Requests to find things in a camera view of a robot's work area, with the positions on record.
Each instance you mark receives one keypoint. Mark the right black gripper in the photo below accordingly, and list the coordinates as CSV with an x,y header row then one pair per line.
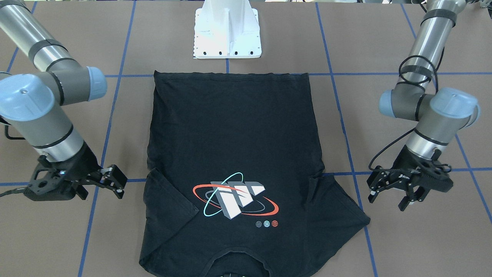
x,y
85,163

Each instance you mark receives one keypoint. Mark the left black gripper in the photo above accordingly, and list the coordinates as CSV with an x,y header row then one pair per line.
x,y
404,159

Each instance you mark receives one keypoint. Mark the black graphic t-shirt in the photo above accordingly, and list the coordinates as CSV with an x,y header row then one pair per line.
x,y
236,186

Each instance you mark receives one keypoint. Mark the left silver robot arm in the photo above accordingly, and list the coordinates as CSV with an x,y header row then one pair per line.
x,y
440,112

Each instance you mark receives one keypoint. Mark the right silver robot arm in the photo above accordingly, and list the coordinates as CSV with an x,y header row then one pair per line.
x,y
32,103

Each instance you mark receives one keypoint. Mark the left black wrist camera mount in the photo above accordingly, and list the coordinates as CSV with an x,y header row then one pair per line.
x,y
434,175

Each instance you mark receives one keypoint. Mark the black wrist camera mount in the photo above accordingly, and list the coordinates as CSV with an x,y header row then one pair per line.
x,y
434,175
49,182

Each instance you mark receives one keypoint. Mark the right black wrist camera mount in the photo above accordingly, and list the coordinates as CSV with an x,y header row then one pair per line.
x,y
49,182

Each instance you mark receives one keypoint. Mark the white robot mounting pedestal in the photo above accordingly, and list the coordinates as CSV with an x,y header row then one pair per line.
x,y
227,29

